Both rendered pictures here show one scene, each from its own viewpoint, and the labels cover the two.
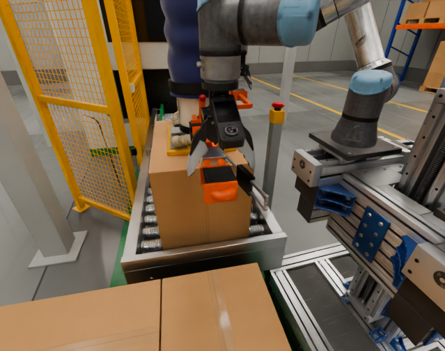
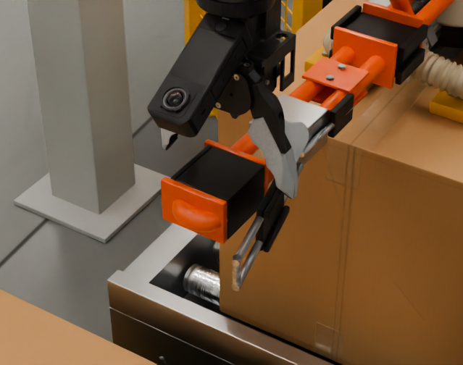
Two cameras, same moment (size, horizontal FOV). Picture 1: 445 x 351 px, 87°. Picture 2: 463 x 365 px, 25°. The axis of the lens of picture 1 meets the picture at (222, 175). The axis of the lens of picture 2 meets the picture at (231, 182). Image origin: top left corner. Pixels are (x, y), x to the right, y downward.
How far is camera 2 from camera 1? 0.69 m
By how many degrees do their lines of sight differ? 36
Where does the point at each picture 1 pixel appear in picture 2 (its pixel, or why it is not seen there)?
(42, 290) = (11, 269)
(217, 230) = (364, 340)
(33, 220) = (56, 93)
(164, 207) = not seen: hidden behind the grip
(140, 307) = not seen: outside the picture
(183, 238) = (272, 308)
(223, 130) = (163, 93)
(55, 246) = (79, 181)
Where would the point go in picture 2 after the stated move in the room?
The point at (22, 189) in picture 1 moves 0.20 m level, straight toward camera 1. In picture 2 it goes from (55, 9) to (47, 54)
